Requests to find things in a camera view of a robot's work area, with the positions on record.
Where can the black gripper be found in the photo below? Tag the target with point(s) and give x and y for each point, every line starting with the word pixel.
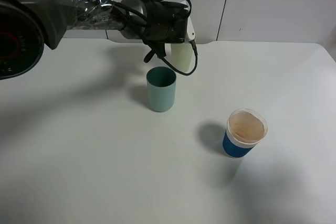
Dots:
pixel 168 21

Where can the teal green plastic cup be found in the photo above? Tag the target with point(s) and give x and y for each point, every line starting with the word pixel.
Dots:
pixel 161 85

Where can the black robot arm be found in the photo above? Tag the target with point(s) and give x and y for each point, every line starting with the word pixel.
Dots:
pixel 28 26

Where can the pale yellow plastic cup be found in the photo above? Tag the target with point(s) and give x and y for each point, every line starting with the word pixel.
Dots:
pixel 181 56

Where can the blue sleeve paper cup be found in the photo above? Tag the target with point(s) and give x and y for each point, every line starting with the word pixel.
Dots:
pixel 244 130

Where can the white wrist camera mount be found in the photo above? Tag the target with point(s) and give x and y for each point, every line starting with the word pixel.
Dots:
pixel 189 30

